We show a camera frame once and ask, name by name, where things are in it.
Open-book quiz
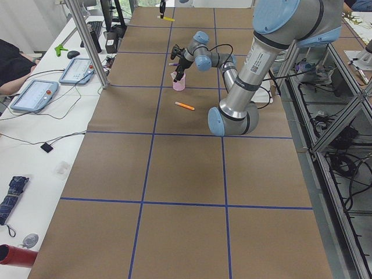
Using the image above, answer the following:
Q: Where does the teach pendant tablet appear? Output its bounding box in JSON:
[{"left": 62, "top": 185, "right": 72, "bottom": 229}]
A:
[
  {"left": 59, "top": 58, "right": 95, "bottom": 85},
  {"left": 10, "top": 80, "right": 59, "bottom": 112}
]

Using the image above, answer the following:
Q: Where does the black box with label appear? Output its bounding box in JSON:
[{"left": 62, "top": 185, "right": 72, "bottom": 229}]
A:
[{"left": 104, "top": 27, "right": 125, "bottom": 53}]

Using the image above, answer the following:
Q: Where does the brown paper table mat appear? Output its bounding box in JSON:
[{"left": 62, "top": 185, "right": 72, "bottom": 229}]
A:
[{"left": 30, "top": 8, "right": 332, "bottom": 278}]

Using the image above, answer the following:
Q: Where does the black keyboard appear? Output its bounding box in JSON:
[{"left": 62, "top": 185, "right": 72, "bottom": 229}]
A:
[{"left": 87, "top": 21, "right": 103, "bottom": 39}]

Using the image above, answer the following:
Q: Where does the red cylinder bottle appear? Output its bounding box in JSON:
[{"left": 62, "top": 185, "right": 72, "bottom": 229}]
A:
[{"left": 1, "top": 244, "right": 38, "bottom": 268}]

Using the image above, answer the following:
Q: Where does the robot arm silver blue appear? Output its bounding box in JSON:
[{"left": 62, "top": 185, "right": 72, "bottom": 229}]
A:
[{"left": 171, "top": 0, "right": 344, "bottom": 136}]

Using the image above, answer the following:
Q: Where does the clear plastic small box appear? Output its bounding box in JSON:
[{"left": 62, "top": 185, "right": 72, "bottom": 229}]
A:
[{"left": 53, "top": 161, "right": 71, "bottom": 180}]

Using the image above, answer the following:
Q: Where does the far teach pendant tablet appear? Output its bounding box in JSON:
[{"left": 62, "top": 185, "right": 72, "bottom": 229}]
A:
[{"left": 59, "top": 58, "right": 95, "bottom": 85}]

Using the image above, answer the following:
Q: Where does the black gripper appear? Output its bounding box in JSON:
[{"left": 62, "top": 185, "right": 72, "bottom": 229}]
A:
[
  {"left": 159, "top": 0, "right": 166, "bottom": 19},
  {"left": 173, "top": 57, "right": 192, "bottom": 81}
]

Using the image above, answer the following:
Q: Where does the orange highlighter pen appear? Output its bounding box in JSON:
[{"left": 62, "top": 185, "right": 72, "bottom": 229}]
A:
[{"left": 174, "top": 102, "right": 195, "bottom": 111}]

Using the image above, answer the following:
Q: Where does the black water bottle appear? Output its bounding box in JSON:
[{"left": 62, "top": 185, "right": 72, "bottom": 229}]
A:
[{"left": 90, "top": 30, "right": 102, "bottom": 53}]

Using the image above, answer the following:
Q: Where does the green plastic clamp tool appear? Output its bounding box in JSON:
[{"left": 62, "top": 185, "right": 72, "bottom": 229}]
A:
[{"left": 54, "top": 44, "right": 68, "bottom": 57}]

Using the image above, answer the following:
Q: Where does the small black square device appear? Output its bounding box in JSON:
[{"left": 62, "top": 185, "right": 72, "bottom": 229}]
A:
[{"left": 40, "top": 142, "right": 53, "bottom": 153}]

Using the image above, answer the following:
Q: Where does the black computer mouse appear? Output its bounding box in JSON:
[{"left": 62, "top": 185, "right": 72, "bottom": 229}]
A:
[{"left": 67, "top": 51, "right": 80, "bottom": 59}]

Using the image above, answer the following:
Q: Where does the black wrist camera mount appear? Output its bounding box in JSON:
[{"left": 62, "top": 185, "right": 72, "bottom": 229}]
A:
[{"left": 170, "top": 44, "right": 185, "bottom": 60}]

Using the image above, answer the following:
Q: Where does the blue folded umbrella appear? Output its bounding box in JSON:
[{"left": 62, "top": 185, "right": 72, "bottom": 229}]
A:
[{"left": 1, "top": 176, "right": 29, "bottom": 226}]

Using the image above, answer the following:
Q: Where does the aluminium frame post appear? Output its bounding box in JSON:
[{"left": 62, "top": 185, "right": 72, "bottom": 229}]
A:
[{"left": 65, "top": 0, "right": 109, "bottom": 89}]

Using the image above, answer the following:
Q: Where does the near teach pendant tablet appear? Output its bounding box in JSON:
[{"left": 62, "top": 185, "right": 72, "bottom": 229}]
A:
[{"left": 10, "top": 80, "right": 59, "bottom": 112}]

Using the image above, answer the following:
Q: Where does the round metal lid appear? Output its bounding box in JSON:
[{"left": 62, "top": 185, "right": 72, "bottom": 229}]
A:
[{"left": 22, "top": 233, "right": 39, "bottom": 249}]

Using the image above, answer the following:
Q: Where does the yellow highlighter pen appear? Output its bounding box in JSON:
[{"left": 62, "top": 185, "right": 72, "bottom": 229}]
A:
[{"left": 157, "top": 16, "right": 175, "bottom": 22}]

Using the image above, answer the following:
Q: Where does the pink mesh pen holder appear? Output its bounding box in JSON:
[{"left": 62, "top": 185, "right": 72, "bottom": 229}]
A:
[{"left": 170, "top": 71, "right": 186, "bottom": 91}]

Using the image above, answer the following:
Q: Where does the person in black shirt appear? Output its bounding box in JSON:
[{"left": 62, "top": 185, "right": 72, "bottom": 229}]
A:
[{"left": 1, "top": 40, "right": 40, "bottom": 96}]

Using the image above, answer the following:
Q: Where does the black camera cable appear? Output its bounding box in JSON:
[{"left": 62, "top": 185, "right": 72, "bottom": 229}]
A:
[{"left": 208, "top": 44, "right": 276, "bottom": 110}]

